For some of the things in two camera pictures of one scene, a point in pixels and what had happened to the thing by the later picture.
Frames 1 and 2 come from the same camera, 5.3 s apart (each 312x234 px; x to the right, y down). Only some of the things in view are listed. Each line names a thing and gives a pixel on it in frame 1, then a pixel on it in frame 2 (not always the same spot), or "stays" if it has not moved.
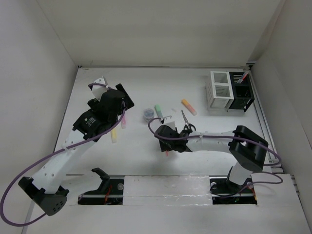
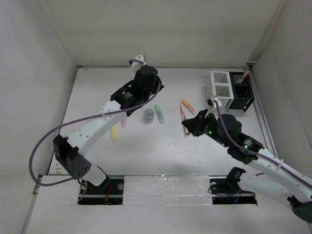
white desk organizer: x=219 y=92 stays
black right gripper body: x=166 y=146 -> x=209 y=127
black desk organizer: x=243 y=93 stays
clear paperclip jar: x=148 y=114 stays
